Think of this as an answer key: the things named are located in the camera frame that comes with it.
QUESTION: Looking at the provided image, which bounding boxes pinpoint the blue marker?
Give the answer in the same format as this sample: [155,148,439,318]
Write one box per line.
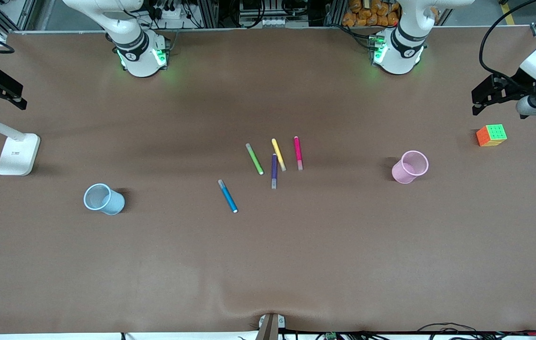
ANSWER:
[217,179,239,214]

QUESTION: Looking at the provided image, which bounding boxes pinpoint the colourful puzzle cube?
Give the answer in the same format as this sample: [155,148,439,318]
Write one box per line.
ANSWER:
[476,124,508,147]

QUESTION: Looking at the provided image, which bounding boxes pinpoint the white desk lamp stand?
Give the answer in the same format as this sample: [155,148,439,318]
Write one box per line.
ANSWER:
[0,107,41,177]

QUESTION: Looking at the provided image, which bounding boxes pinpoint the pink plastic cup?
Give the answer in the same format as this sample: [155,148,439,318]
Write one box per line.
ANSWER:
[391,150,430,184]

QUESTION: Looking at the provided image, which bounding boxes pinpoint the light blue plastic cup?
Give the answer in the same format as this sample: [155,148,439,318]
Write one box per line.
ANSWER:
[83,183,126,216]

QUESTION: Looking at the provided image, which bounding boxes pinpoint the orange packaged snacks pile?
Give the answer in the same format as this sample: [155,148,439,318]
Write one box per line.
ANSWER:
[342,0,402,27]

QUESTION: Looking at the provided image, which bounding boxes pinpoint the white power strip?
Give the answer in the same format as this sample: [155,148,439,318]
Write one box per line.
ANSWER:
[151,4,184,20]

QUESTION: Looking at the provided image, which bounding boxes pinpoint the yellow marker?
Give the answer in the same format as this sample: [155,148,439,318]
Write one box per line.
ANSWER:
[271,138,287,172]

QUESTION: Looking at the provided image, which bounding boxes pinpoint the green marker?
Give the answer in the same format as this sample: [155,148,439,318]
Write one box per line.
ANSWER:
[245,143,265,176]

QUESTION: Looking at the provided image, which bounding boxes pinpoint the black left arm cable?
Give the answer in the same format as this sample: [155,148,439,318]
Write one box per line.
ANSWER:
[479,0,536,85]

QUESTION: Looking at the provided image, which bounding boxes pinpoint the black cable bundle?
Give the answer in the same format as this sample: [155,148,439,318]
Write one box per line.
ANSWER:
[277,322,536,340]

